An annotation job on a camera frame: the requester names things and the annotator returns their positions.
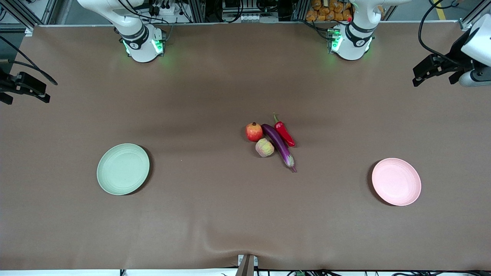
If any pile of orange buns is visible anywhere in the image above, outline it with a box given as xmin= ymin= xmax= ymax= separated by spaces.
xmin=306 ymin=0 xmax=353 ymax=22

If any pink plate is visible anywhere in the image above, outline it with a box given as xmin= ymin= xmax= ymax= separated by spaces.
xmin=371 ymin=158 xmax=422 ymax=207

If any purple eggplant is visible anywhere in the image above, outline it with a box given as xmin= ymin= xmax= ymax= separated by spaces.
xmin=261 ymin=123 xmax=298 ymax=173

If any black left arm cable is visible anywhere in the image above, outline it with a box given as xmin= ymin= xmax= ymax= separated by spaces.
xmin=417 ymin=0 xmax=466 ymax=67

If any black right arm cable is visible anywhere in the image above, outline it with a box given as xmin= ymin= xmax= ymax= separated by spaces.
xmin=0 ymin=36 xmax=58 ymax=85

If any pale green plate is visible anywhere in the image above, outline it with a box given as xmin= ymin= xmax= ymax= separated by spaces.
xmin=97 ymin=143 xmax=150 ymax=196

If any white power strip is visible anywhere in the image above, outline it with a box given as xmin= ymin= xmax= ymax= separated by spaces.
xmin=148 ymin=3 xmax=177 ymax=16

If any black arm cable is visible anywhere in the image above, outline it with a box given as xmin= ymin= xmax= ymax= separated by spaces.
xmin=417 ymin=0 xmax=466 ymax=67
xmin=0 ymin=36 xmax=58 ymax=85

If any red chili pepper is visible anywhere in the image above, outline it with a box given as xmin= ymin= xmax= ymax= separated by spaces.
xmin=273 ymin=113 xmax=296 ymax=148

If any aluminium frame post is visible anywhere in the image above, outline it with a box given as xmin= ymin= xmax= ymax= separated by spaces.
xmin=190 ymin=0 xmax=206 ymax=23
xmin=292 ymin=0 xmax=309 ymax=21

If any brown table cover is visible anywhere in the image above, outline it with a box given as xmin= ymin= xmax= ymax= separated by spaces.
xmin=0 ymin=21 xmax=491 ymax=271

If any aluminium frame strut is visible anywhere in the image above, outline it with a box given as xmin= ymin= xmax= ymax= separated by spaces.
xmin=0 ymin=0 xmax=58 ymax=37
xmin=458 ymin=0 xmax=491 ymax=31

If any yellow pink peach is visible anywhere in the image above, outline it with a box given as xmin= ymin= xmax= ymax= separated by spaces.
xmin=255 ymin=138 xmax=275 ymax=158

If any metal table clamp bracket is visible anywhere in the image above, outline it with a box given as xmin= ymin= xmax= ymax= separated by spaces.
xmin=237 ymin=254 xmax=259 ymax=276

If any red pomegranate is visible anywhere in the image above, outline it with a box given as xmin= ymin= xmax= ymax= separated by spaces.
xmin=245 ymin=122 xmax=264 ymax=142

